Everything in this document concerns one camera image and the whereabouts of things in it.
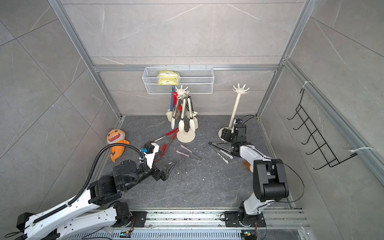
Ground cream utensil stand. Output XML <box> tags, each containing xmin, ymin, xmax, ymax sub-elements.
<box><xmin>176</xmin><ymin>86</ymin><xmax>196</xmax><ymax>143</ymax></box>
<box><xmin>218</xmin><ymin>84</ymin><xmax>250</xmax><ymax>141</ymax></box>

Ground wide cream handle tongs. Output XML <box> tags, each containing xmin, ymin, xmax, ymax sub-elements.
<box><xmin>188</xmin><ymin>97</ymin><xmax>198</xmax><ymax>132</ymax></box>

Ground blue handle cream tongs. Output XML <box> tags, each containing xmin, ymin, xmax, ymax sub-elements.
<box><xmin>166</xmin><ymin>86</ymin><xmax>176</xmax><ymax>130</ymax></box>

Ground red handle steel tongs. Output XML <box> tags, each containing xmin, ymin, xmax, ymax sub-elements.
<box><xmin>172</xmin><ymin>92</ymin><xmax>184</xmax><ymax>120</ymax></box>
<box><xmin>150</xmin><ymin>128</ymin><xmax>179</xmax><ymax>143</ymax></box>

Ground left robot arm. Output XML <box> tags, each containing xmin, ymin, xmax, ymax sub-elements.
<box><xmin>5</xmin><ymin>142</ymin><xmax>176</xmax><ymax>240</ymax></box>

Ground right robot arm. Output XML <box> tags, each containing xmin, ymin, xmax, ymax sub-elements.
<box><xmin>219</xmin><ymin>122</ymin><xmax>290</xmax><ymax>228</ymax></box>

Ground red silicone tip tongs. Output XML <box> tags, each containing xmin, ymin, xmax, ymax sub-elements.
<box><xmin>154</xmin><ymin>144</ymin><xmax>167</xmax><ymax>164</ymax></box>

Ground black tip steel tongs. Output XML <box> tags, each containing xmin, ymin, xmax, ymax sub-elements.
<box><xmin>209</xmin><ymin>142</ymin><xmax>240</xmax><ymax>158</ymax></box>

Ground pink tip small tongs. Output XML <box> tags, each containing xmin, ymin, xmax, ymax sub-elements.
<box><xmin>176</xmin><ymin>144</ymin><xmax>202</xmax><ymax>161</ymax></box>

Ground brown white small toy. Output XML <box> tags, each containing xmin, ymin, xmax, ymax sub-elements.
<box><xmin>244</xmin><ymin>161</ymin><xmax>252</xmax><ymax>172</ymax></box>

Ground orange shark plush toy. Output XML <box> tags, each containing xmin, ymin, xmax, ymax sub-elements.
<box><xmin>106</xmin><ymin>128</ymin><xmax>131</xmax><ymax>163</ymax></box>

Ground yellow packet in basket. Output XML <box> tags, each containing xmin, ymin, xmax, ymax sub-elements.
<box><xmin>157</xmin><ymin>71</ymin><xmax>181</xmax><ymax>86</ymax></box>

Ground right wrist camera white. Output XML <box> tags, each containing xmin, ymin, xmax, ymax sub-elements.
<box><xmin>234</xmin><ymin>119</ymin><xmax>243</xmax><ymax>125</ymax></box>

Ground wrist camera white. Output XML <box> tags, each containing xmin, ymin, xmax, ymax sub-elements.
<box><xmin>234</xmin><ymin>119</ymin><xmax>243</xmax><ymax>125</ymax></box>
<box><xmin>142</xmin><ymin>141</ymin><xmax>160</xmax><ymax>169</ymax></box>

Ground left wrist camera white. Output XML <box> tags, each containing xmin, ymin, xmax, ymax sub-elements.
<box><xmin>142</xmin><ymin>141</ymin><xmax>160</xmax><ymax>169</ymax></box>

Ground white wire mesh basket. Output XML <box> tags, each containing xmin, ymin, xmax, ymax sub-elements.
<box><xmin>142</xmin><ymin>67</ymin><xmax>215</xmax><ymax>95</ymax></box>

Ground black wall hook rack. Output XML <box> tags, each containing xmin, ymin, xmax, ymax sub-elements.
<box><xmin>287</xmin><ymin>89</ymin><xmax>358</xmax><ymax>171</ymax></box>

